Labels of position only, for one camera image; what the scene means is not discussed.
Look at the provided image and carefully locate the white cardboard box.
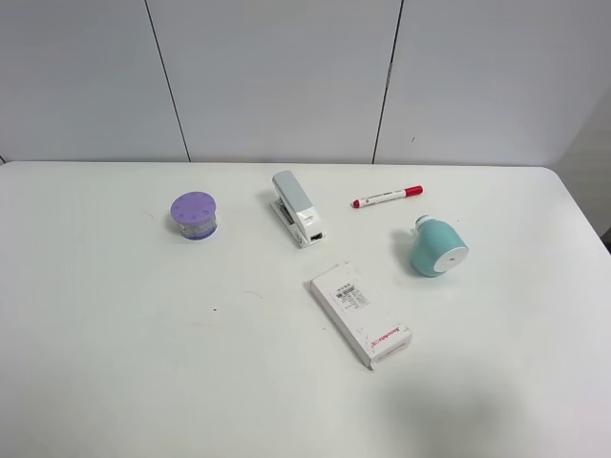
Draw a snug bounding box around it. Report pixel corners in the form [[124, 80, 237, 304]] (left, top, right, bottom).
[[310, 262, 412, 370]]

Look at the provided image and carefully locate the red white marker pen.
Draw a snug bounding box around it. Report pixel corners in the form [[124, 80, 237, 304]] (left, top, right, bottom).
[[351, 185, 424, 209]]

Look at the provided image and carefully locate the purple round container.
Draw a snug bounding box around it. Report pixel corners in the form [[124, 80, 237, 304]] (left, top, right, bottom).
[[170, 191, 218, 240]]

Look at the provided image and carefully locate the teal pencil sharpener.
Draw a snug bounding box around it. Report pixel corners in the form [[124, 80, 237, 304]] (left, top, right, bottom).
[[410, 215, 469, 278]]

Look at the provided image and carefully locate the white grey stapler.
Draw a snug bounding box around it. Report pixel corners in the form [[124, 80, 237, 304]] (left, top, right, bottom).
[[271, 170, 327, 248]]

